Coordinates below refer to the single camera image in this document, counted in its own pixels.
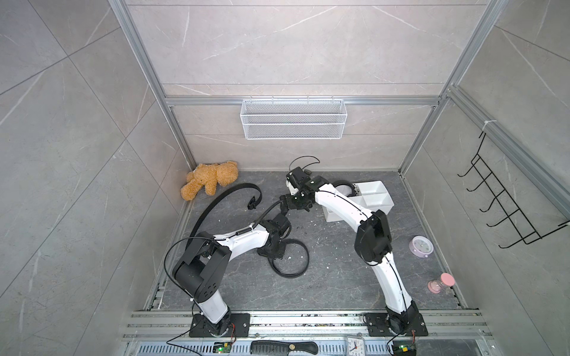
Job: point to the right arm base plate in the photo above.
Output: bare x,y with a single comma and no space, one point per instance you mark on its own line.
378,326

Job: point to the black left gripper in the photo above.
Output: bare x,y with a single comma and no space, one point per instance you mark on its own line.
279,255

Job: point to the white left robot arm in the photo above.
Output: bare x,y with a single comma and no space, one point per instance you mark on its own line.
201,269

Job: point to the black belt with silver buckle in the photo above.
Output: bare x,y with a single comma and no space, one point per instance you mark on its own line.
345,187

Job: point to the small white clock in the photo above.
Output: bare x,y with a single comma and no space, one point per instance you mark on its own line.
355,346

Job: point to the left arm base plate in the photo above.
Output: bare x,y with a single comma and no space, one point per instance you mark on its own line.
231,325

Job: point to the right green circuit board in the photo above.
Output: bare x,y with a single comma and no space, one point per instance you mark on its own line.
400,349

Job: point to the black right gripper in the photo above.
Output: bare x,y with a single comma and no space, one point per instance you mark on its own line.
289,199

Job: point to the brown teddy bear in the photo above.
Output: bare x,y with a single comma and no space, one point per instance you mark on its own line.
209,176

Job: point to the green circuit board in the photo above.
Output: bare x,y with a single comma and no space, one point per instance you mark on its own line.
400,349
222,347

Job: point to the white wire mesh basket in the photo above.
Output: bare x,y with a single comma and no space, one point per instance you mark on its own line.
293,119

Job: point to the white compartment storage tray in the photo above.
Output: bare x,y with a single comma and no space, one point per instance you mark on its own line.
372,196

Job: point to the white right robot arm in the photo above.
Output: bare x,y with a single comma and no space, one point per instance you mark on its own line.
372,243

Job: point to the black wire hook rack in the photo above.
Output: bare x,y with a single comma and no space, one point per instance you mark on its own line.
526,232

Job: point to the left green circuit board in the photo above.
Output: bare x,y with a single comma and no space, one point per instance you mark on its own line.
222,347

